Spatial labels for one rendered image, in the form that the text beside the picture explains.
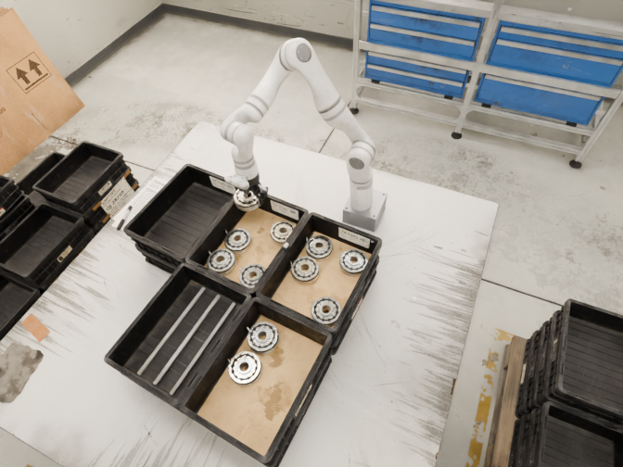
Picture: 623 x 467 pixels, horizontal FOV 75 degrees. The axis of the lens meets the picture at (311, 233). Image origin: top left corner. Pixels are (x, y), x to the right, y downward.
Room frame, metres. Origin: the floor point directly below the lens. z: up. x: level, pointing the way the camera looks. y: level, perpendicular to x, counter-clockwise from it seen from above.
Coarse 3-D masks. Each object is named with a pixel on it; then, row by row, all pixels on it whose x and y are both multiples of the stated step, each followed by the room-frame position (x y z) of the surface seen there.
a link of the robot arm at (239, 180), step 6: (252, 168) 0.97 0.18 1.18; (234, 174) 0.97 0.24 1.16; (240, 174) 0.96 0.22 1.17; (246, 174) 0.95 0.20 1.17; (252, 174) 0.96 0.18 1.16; (228, 180) 0.95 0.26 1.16; (234, 180) 0.94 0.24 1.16; (240, 180) 0.94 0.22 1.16; (246, 180) 0.94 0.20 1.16; (240, 186) 0.92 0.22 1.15; (246, 186) 0.91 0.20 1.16
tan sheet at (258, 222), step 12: (252, 216) 1.05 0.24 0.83; (264, 216) 1.04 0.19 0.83; (276, 216) 1.04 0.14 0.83; (240, 228) 0.99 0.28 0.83; (252, 228) 0.99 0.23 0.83; (264, 228) 0.98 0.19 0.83; (252, 240) 0.93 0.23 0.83; (264, 240) 0.92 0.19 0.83; (252, 252) 0.87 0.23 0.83; (264, 252) 0.87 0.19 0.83; (276, 252) 0.86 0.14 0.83; (240, 264) 0.82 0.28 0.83; (264, 264) 0.81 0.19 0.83; (228, 276) 0.77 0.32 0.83
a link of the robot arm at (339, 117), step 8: (344, 104) 1.15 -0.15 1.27; (328, 112) 1.11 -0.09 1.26; (336, 112) 1.11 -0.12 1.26; (344, 112) 1.12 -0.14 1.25; (328, 120) 1.11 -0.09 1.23; (336, 120) 1.11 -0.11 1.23; (344, 120) 1.11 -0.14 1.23; (352, 120) 1.13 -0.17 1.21; (336, 128) 1.13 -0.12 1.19; (344, 128) 1.12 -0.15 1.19; (352, 128) 1.13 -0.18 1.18; (360, 128) 1.13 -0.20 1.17; (352, 136) 1.14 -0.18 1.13; (360, 136) 1.13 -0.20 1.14; (368, 136) 1.13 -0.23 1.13; (352, 144) 1.14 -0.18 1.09; (368, 144) 1.11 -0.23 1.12
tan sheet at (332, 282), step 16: (336, 240) 0.89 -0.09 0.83; (304, 256) 0.83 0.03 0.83; (336, 256) 0.82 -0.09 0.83; (368, 256) 0.81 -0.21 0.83; (288, 272) 0.77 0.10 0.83; (320, 272) 0.76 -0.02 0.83; (336, 272) 0.75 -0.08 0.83; (288, 288) 0.70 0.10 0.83; (304, 288) 0.70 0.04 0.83; (320, 288) 0.69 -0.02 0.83; (336, 288) 0.68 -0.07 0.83; (352, 288) 0.68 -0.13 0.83; (288, 304) 0.64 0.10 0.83; (304, 304) 0.63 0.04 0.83
